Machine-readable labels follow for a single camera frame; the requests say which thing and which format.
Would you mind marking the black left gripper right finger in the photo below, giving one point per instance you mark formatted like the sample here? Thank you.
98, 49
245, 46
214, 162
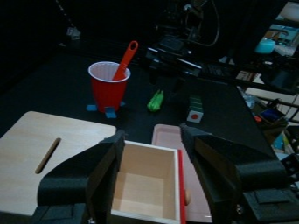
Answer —
233, 180

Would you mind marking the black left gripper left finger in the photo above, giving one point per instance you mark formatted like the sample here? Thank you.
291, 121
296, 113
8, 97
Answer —
77, 180

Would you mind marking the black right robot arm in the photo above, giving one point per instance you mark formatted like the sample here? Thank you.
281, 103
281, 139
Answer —
174, 55

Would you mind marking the green toy pea pod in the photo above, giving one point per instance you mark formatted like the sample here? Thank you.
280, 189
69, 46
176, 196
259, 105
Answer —
154, 101

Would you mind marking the light wooden board with slot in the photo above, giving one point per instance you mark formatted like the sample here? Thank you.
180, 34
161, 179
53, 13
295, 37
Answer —
26, 163

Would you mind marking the open light wooden box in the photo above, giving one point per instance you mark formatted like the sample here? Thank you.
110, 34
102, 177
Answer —
146, 180

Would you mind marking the pink plastic tray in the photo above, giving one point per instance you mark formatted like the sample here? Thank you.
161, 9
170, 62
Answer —
166, 134

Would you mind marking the green white block red dot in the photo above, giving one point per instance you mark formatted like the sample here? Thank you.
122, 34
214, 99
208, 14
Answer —
193, 115

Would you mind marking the blue box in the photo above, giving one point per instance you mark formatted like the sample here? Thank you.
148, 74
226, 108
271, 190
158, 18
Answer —
272, 114

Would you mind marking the blue cup stand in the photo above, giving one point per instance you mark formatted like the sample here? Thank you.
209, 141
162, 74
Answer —
109, 112

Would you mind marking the red plastic cup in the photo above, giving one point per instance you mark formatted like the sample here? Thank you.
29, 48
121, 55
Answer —
108, 90

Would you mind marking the orange plastic spoon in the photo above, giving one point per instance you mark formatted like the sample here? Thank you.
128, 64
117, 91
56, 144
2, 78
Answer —
125, 61

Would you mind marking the teal cylinder container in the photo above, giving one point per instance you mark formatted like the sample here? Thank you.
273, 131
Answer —
264, 46

